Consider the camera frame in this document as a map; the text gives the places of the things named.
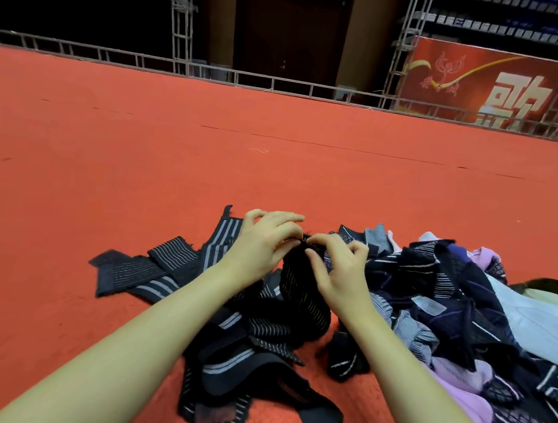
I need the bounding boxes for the person's left hand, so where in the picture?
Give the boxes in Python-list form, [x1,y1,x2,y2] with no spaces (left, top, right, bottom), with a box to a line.
[216,204,308,296]

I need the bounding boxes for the person's right hand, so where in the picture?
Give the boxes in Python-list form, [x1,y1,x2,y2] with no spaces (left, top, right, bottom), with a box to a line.
[298,232,381,324]

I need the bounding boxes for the pile of black striped bands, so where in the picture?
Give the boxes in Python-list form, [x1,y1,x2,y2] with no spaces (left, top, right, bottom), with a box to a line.
[73,191,366,423]

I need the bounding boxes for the person's left forearm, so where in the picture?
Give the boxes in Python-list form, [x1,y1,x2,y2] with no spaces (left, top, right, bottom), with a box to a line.
[0,240,245,423]

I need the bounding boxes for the person's right forearm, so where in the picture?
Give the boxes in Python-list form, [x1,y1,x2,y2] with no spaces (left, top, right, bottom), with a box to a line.
[331,300,542,423]

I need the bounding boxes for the heap of dark patterned socks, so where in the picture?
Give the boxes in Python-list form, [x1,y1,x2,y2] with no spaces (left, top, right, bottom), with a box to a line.
[311,219,558,423]

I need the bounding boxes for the dark brown door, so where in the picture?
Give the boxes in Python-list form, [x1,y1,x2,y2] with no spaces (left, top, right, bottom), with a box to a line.
[224,0,355,100]

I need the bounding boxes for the red banner with white print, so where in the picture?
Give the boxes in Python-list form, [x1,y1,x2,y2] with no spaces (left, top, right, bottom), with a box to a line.
[394,35,558,143]

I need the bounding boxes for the grey metal truss tower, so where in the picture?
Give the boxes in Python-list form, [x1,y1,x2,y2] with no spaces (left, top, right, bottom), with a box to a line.
[379,0,436,114]
[157,0,201,76]

